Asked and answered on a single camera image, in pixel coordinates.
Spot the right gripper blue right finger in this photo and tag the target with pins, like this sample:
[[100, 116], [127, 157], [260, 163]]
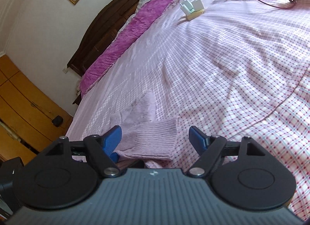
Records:
[[210, 150]]

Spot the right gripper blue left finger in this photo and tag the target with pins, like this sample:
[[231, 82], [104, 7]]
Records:
[[100, 152]]

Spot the lilac knitted cardigan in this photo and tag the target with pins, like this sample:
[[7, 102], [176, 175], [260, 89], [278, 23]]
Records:
[[144, 138]]

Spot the yellow wooden wardrobe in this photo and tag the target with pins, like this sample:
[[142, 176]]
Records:
[[26, 115]]

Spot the pink checked bed sheet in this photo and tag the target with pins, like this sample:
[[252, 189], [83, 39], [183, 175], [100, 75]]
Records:
[[241, 68]]

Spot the dark wooden headboard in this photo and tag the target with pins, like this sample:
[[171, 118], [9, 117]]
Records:
[[100, 34]]

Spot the white power strip with chargers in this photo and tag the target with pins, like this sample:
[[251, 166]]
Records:
[[192, 9]]

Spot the magenta crinkled pillow cover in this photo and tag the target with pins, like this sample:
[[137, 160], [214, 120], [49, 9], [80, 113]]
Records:
[[141, 22]]

